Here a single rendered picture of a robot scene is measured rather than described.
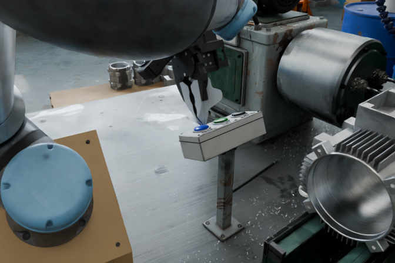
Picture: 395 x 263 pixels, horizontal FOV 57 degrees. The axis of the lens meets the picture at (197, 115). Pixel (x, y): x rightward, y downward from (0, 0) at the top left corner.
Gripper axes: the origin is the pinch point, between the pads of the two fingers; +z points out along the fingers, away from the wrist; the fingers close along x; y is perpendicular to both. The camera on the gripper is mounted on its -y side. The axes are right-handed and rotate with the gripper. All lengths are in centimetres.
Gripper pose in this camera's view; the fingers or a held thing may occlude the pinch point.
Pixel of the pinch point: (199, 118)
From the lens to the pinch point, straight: 70.7
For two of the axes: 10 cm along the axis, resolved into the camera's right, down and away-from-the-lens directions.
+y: 7.9, -2.8, 5.5
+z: 2.3, 9.6, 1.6
